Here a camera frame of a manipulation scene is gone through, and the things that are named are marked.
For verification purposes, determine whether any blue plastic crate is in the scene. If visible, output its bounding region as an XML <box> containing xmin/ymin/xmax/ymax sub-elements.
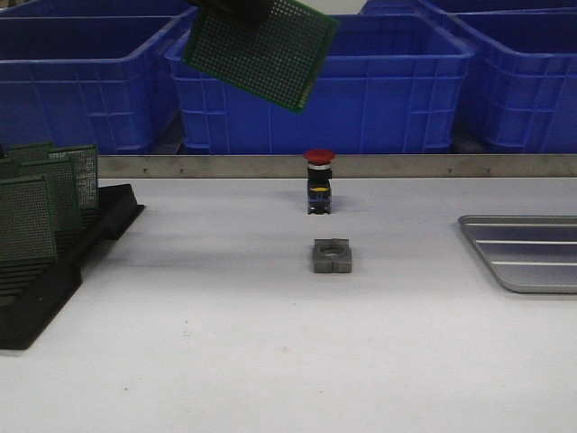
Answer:
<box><xmin>451</xmin><ymin>13</ymin><xmax>576</xmax><ymax>153</ymax></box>
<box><xmin>166</xmin><ymin>14</ymin><xmax>472</xmax><ymax>155</ymax></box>
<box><xmin>1</xmin><ymin>16</ymin><xmax>182</xmax><ymax>155</ymax></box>

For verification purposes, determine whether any metal table edge rail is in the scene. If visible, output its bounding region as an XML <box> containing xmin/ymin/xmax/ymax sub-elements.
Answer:
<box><xmin>97</xmin><ymin>153</ymin><xmax>576</xmax><ymax>180</ymax></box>

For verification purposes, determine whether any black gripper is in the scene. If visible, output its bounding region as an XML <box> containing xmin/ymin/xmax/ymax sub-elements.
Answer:
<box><xmin>188</xmin><ymin>0</ymin><xmax>274</xmax><ymax>25</ymax></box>

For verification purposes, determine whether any far right blue crate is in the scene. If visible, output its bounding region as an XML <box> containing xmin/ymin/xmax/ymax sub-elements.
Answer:
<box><xmin>360</xmin><ymin>0</ymin><xmax>576</xmax><ymax>14</ymax></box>

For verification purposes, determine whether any centre blue plastic crate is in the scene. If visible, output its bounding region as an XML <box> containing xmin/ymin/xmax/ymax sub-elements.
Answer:
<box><xmin>166</xmin><ymin>14</ymin><xmax>472</xmax><ymax>155</ymax></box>

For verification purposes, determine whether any black slotted board rack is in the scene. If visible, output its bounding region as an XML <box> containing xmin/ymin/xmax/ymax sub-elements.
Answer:
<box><xmin>1</xmin><ymin>184</ymin><xmax>144</xmax><ymax>350</ymax></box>

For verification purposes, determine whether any silver metal tray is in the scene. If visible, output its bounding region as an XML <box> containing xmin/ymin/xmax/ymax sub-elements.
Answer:
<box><xmin>458</xmin><ymin>216</ymin><xmax>576</xmax><ymax>295</ymax></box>

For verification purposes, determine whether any far left blue crate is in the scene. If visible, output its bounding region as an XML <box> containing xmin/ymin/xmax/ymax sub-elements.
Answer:
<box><xmin>1</xmin><ymin>0</ymin><xmax>197</xmax><ymax>18</ymax></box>

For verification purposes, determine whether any left blue plastic crate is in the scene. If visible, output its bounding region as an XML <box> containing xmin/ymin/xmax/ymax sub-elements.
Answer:
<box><xmin>1</xmin><ymin>16</ymin><xmax>182</xmax><ymax>155</ymax></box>

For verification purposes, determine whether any red emergency stop button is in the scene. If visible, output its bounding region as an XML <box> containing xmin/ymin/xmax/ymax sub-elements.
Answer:
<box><xmin>303</xmin><ymin>149</ymin><xmax>335</xmax><ymax>215</ymax></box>

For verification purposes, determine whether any right blue plastic crate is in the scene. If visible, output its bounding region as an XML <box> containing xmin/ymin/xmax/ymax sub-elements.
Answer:
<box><xmin>451</xmin><ymin>13</ymin><xmax>576</xmax><ymax>153</ymax></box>

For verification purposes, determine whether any grey square mounting block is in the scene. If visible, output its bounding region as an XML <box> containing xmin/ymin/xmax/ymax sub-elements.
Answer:
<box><xmin>312</xmin><ymin>238</ymin><xmax>353</xmax><ymax>273</ymax></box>

